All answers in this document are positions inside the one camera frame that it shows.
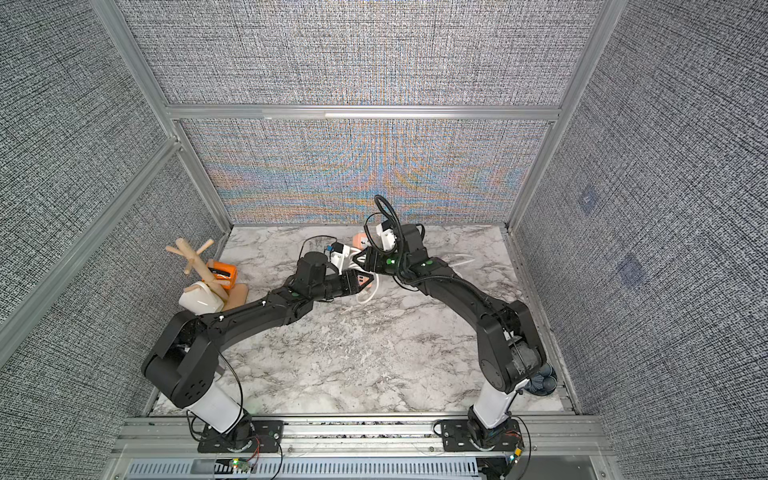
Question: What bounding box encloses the pink power strip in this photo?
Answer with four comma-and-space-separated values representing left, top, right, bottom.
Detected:
352, 232, 369, 250

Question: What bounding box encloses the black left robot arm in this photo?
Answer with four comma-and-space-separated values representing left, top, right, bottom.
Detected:
142, 252, 375, 434

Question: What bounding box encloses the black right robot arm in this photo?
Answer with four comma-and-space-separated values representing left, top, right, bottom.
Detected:
354, 220, 547, 434

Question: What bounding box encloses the wooden mug tree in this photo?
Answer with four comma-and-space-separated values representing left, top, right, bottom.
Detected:
165, 238, 249, 312

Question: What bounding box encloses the orange box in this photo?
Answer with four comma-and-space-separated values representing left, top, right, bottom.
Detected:
206, 259, 238, 291

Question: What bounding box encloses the cream ceramic mug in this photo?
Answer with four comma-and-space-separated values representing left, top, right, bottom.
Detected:
178, 281, 224, 315

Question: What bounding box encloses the dark blue bowl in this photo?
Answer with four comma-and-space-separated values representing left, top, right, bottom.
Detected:
525, 364, 558, 397

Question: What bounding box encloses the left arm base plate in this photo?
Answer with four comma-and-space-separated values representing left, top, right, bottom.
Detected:
197, 420, 285, 454

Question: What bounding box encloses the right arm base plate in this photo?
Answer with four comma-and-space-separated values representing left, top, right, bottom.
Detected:
437, 419, 525, 452

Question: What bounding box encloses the aluminium front rail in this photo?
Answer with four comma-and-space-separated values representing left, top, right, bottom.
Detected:
109, 413, 615, 458

